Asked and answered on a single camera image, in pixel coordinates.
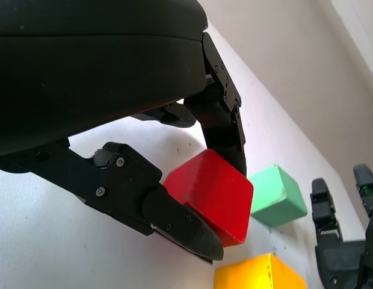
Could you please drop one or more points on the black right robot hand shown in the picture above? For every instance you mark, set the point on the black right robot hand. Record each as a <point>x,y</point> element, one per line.
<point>355,265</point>

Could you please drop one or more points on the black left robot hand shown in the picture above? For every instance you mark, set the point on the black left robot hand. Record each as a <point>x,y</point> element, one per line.
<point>99,75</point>

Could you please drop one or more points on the yellow cube block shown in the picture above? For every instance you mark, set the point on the yellow cube block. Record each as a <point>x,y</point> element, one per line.
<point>258,274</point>

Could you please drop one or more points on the green cube block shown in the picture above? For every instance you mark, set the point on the green cube block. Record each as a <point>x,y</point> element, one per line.
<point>276,198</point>

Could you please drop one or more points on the red cube block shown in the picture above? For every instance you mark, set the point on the red cube block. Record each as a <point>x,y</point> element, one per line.
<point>216,192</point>

